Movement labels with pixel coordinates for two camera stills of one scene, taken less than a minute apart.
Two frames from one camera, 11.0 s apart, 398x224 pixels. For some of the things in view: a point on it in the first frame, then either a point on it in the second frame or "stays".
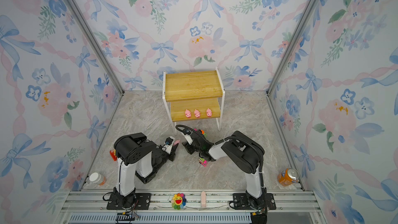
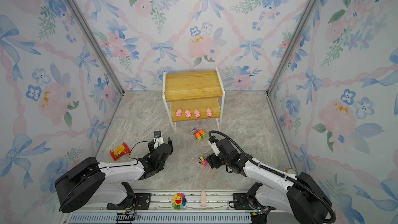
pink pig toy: (209, 112) stays
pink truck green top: (203, 162) stays
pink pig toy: (197, 113) stays
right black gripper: (188, 148) -> (212, 161)
